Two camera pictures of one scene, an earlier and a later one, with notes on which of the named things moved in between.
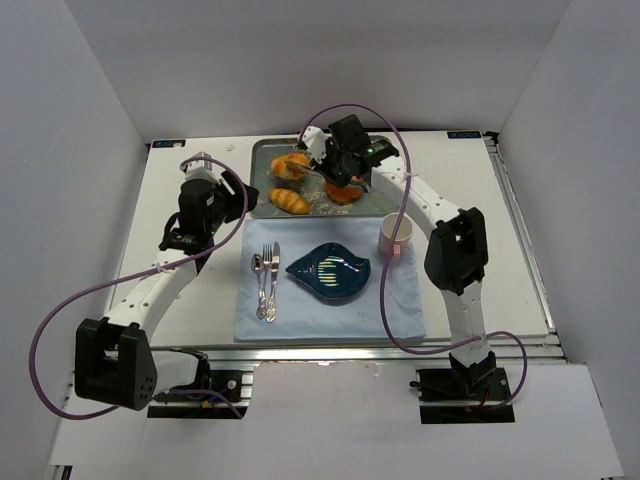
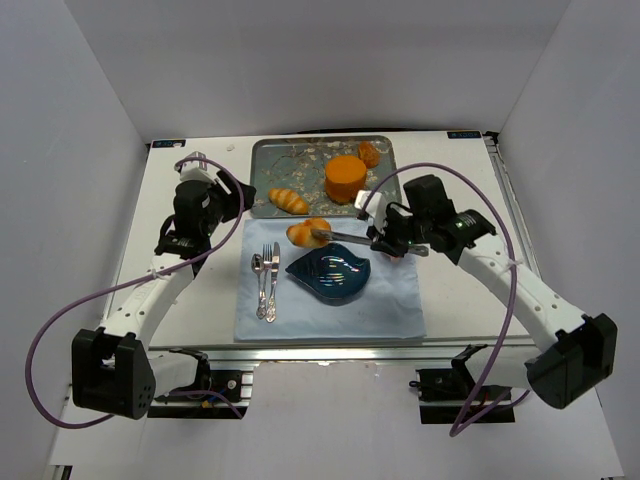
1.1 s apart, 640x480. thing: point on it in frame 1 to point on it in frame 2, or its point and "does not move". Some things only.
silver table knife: [272, 303] does not move
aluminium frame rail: [351, 353] does not move
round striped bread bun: [280, 167] to [300, 234]
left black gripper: [232, 185] does not move
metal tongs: [303, 166] to [412, 250]
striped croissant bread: [288, 200] does not move
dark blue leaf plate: [332, 272] does not move
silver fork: [263, 294] does not move
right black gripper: [333, 167] to [386, 234]
